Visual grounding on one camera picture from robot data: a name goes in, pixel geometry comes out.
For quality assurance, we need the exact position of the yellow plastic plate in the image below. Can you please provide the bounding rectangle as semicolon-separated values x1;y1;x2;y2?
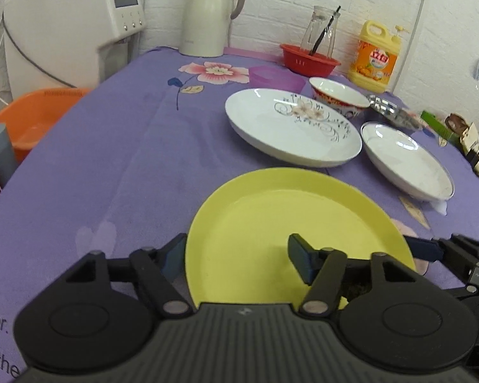
185;168;415;305

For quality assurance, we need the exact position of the white plate silver rim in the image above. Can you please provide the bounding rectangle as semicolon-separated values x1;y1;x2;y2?
361;122;454;202

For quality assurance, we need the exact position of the stainless steel bowl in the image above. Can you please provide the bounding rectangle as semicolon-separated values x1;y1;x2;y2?
368;94;413;128

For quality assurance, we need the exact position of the large white floral plate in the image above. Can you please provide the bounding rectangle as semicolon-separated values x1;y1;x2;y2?
225;88;362;169

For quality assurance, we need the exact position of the white bowl red pattern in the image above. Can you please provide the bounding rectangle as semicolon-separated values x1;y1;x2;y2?
309;77;369;119

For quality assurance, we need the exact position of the purple plastic bowl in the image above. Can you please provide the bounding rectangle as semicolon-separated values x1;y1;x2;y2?
249;66;305;94

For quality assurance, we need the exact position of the purple floral tablecloth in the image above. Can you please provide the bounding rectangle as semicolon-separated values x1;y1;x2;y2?
0;49;479;382

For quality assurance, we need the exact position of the green box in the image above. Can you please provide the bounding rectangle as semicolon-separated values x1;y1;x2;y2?
421;111;461;149

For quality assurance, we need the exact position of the yellow detergent bottle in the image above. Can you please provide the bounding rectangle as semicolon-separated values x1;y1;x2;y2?
347;20;408;94

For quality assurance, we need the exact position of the grey cylinder cup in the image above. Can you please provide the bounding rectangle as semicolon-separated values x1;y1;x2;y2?
0;123;19;189

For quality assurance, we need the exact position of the red plastic basket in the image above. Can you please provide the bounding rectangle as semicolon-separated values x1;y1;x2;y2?
280;44;341;78

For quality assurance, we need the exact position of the black stirring stick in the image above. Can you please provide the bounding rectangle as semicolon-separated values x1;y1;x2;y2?
308;6;342;57

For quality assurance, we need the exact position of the glass pitcher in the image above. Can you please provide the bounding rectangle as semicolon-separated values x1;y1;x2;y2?
300;5;340;58

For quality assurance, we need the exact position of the white thermos jug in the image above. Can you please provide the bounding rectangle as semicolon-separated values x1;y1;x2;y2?
179;0;246;58

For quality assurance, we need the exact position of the white water dispenser machine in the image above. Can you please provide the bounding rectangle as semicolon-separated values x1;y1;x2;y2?
2;0;147;99

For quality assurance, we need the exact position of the white wall cable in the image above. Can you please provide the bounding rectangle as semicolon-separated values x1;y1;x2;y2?
392;0;432;94

